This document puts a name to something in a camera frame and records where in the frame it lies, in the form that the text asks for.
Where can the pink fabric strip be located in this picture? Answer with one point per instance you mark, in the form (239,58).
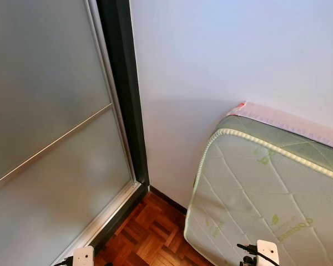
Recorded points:
(288,124)

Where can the frosted glass sliding door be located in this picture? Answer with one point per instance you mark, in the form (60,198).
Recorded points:
(44,83)

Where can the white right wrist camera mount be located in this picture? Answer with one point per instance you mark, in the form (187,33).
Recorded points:
(268,250)

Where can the dark door frame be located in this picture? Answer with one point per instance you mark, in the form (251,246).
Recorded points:
(122,83)

